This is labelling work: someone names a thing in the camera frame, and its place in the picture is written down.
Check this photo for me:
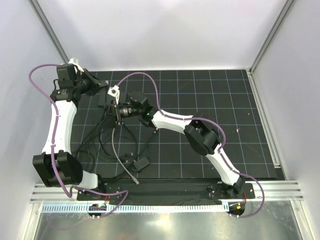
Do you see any grey ethernet cable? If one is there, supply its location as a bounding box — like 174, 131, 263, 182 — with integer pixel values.
111, 129, 141, 185

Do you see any left aluminium corner post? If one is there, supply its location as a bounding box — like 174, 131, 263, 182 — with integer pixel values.
28, 0, 70, 64

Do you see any small black adapter box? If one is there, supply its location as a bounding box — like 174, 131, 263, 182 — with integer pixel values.
133, 157, 150, 172

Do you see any right aluminium corner post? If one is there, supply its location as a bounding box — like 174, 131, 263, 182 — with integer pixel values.
249, 0, 296, 75

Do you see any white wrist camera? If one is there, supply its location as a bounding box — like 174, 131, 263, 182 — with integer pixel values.
107, 85, 120, 99
68, 57, 84, 73

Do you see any black grid mat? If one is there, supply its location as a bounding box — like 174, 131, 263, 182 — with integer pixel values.
46, 69, 286, 180

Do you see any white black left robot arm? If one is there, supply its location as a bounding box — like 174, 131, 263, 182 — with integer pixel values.
32, 59, 109, 200

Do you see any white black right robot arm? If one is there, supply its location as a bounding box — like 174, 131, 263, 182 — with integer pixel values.
105, 89, 245, 198

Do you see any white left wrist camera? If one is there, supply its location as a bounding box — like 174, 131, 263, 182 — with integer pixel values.
68, 57, 84, 73

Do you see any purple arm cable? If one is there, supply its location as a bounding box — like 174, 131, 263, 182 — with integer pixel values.
28, 63, 130, 217
117, 71, 266, 220

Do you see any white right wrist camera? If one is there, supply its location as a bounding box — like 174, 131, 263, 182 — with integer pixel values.
107, 85, 120, 99

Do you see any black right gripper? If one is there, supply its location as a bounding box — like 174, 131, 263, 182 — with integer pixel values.
99, 99, 142, 130

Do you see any aluminium corner post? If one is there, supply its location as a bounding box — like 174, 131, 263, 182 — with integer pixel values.
28, 0, 70, 64
249, 0, 296, 75

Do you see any black cable bundle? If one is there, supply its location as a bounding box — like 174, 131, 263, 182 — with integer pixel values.
72, 122, 143, 181

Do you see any black ethernet cable pulled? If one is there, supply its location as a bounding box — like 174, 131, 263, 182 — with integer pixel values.
73, 109, 110, 164

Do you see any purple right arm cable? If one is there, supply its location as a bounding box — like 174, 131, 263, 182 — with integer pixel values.
117, 71, 266, 220

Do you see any aluminium front frame rail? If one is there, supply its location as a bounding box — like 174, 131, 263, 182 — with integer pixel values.
29, 181, 305, 205

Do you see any black network switch box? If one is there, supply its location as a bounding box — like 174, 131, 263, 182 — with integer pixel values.
98, 91, 114, 108

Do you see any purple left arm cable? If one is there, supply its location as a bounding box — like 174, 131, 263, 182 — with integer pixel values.
28, 63, 130, 217

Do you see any white slotted cable duct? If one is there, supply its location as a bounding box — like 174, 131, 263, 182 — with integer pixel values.
41, 202, 229, 214

